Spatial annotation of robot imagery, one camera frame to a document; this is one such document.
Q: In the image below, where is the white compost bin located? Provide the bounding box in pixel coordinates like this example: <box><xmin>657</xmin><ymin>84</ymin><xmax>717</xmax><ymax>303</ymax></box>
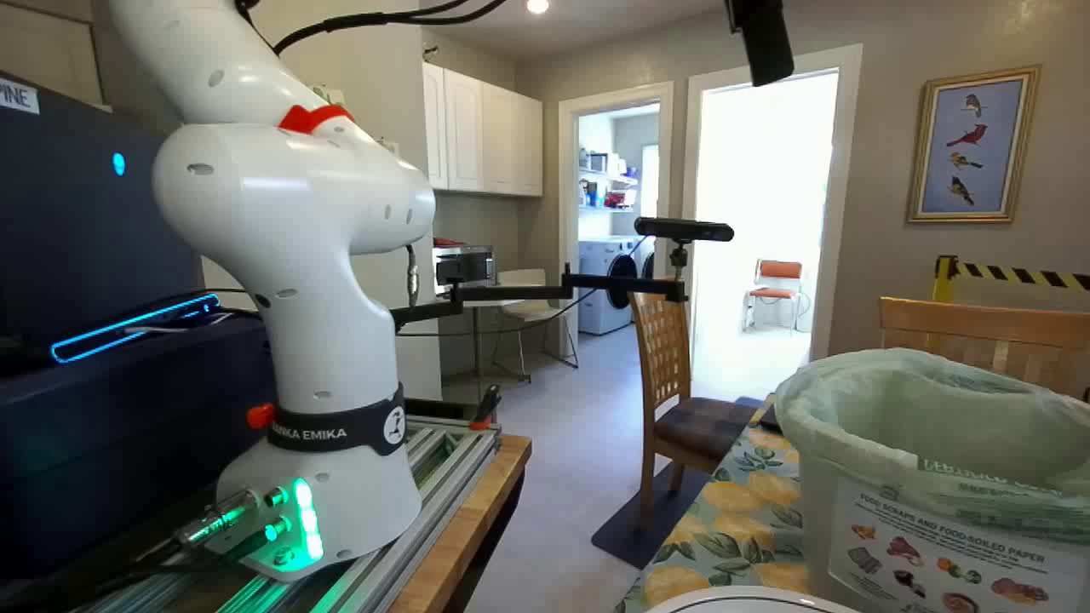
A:
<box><xmin>786</xmin><ymin>435</ymin><xmax>1090</xmax><ymax>613</ymax></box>

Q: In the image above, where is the shelf with colourful items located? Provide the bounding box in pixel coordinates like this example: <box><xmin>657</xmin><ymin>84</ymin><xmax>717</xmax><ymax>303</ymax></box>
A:
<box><xmin>575</xmin><ymin>145</ymin><xmax>644</xmax><ymax>213</ymax></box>

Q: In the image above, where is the framed bird picture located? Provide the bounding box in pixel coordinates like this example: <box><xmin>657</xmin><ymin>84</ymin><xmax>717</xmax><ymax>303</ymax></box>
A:
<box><xmin>904</xmin><ymin>65</ymin><xmax>1047</xmax><ymax>227</ymax></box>

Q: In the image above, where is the orange chair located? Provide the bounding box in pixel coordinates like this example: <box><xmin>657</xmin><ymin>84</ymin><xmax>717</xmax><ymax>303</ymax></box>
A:
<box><xmin>742</xmin><ymin>256</ymin><xmax>811</xmax><ymax>333</ymax></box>

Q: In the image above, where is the white washing machine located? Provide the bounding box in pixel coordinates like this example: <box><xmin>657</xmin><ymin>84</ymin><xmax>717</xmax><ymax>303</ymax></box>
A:
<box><xmin>575</xmin><ymin>236</ymin><xmax>661</xmax><ymax>336</ymax></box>

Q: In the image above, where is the wooden lattice chair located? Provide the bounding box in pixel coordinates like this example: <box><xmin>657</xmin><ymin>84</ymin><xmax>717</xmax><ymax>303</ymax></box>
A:
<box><xmin>628</xmin><ymin>284</ymin><xmax>761</xmax><ymax>519</ymax></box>

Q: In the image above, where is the yellow black hazard bar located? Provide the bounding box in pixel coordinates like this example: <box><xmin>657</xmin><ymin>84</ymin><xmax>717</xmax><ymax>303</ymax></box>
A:
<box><xmin>931</xmin><ymin>250</ymin><xmax>1090</xmax><ymax>303</ymax></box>

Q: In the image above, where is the white plastic chair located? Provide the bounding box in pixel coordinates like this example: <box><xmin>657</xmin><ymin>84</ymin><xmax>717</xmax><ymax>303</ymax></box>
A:
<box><xmin>494</xmin><ymin>266</ymin><xmax>571</xmax><ymax>376</ymax></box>

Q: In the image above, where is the small grey black appliance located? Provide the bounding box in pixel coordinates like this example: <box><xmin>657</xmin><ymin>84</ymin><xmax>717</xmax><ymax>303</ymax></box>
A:
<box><xmin>434</xmin><ymin>242</ymin><xmax>498</xmax><ymax>284</ymax></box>

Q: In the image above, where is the dark striped seat cushion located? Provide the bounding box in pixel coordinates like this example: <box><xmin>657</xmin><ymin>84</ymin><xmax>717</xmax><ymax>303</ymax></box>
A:
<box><xmin>654</xmin><ymin>396</ymin><xmax>763</xmax><ymax>462</ymax></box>

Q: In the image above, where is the dark floor mat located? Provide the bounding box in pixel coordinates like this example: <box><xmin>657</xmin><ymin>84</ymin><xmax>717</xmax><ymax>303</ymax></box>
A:
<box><xmin>591</xmin><ymin>457</ymin><xmax>712</xmax><ymax>571</ymax></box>

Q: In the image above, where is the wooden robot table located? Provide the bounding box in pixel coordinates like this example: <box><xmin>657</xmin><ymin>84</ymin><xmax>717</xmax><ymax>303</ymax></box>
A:
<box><xmin>389</xmin><ymin>431</ymin><xmax>534</xmax><ymax>613</ymax></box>

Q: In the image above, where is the white patterned bowl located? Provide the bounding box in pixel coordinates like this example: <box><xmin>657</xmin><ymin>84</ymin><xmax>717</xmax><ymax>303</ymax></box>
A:
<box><xmin>646</xmin><ymin>581</ymin><xmax>831</xmax><ymax>613</ymax></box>

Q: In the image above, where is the small orange knob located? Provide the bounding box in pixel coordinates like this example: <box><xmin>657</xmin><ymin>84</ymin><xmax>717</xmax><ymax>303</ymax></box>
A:
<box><xmin>241</xmin><ymin>398</ymin><xmax>281</xmax><ymax>435</ymax></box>

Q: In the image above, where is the blue glowing light bar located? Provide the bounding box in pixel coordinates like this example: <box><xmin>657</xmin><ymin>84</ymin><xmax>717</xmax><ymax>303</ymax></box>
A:
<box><xmin>49</xmin><ymin>290</ymin><xmax>221</xmax><ymax>366</ymax></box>

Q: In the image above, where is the black computer case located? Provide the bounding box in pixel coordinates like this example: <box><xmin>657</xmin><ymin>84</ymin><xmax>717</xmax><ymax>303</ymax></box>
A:
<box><xmin>0</xmin><ymin>72</ymin><xmax>208</xmax><ymax>342</ymax></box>

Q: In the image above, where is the white paper label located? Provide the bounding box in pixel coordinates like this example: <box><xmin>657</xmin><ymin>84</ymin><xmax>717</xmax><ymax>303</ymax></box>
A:
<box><xmin>0</xmin><ymin>78</ymin><xmax>43</xmax><ymax>115</ymax></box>

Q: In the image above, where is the dark controller box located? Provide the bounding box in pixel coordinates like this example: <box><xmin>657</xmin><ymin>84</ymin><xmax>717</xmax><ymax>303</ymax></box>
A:
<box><xmin>0</xmin><ymin>308</ymin><xmax>277</xmax><ymax>581</ymax></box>

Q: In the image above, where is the wide white door frame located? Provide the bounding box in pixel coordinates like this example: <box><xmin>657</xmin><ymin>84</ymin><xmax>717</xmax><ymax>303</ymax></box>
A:
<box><xmin>679</xmin><ymin>45</ymin><xmax>865</xmax><ymax>401</ymax></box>

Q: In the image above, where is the black stereo camera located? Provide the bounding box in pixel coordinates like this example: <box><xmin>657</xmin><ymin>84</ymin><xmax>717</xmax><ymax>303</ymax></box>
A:
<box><xmin>629</xmin><ymin>213</ymin><xmax>741</xmax><ymax>244</ymax></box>

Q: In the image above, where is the narrow white door frame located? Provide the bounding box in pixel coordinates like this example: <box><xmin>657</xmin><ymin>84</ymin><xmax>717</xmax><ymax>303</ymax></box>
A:
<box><xmin>554</xmin><ymin>78</ymin><xmax>679</xmax><ymax>342</ymax></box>

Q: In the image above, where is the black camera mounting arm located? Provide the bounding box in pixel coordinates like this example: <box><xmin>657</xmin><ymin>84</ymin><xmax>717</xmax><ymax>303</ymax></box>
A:
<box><xmin>389</xmin><ymin>262</ymin><xmax>692</xmax><ymax>333</ymax></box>

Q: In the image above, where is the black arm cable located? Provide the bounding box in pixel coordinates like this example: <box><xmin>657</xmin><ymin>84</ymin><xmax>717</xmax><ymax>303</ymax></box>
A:
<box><xmin>233</xmin><ymin>0</ymin><xmax>507</xmax><ymax>59</ymax></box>

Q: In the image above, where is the aluminium rail base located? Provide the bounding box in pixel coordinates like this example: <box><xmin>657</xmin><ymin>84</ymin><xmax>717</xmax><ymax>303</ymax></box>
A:
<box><xmin>82</xmin><ymin>420</ymin><xmax>504</xmax><ymax>613</ymax></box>

